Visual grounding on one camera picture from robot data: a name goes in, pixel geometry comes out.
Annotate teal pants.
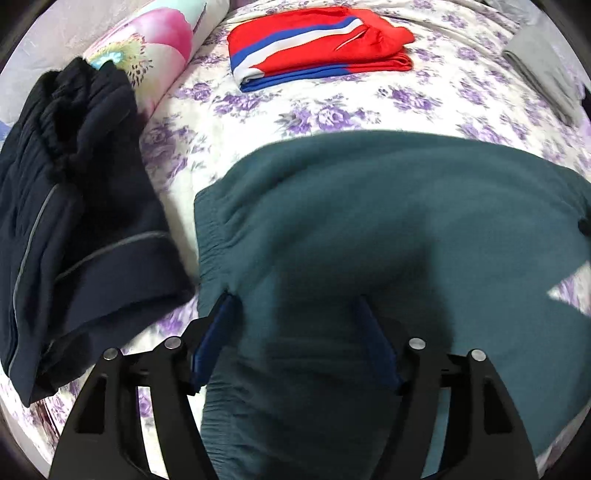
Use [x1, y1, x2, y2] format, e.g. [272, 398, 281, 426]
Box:
[194, 130, 591, 480]

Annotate colourful floral pillow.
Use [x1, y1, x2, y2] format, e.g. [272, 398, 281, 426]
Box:
[83, 0, 232, 121]

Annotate grey folded garment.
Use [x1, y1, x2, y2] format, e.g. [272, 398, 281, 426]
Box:
[503, 21, 580, 125]

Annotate navy pants with grey piping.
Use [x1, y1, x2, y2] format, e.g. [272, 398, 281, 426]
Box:
[0, 58, 195, 407]

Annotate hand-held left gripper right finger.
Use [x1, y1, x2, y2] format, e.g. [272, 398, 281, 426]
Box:
[352, 296, 539, 480]

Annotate purple floral bedsheet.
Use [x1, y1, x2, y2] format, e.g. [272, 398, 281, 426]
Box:
[0, 0, 591, 480]

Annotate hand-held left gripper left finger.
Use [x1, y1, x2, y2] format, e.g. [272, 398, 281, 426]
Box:
[48, 292, 238, 480]

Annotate red pants with striped side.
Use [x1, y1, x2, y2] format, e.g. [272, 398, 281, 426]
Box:
[228, 7, 415, 92]

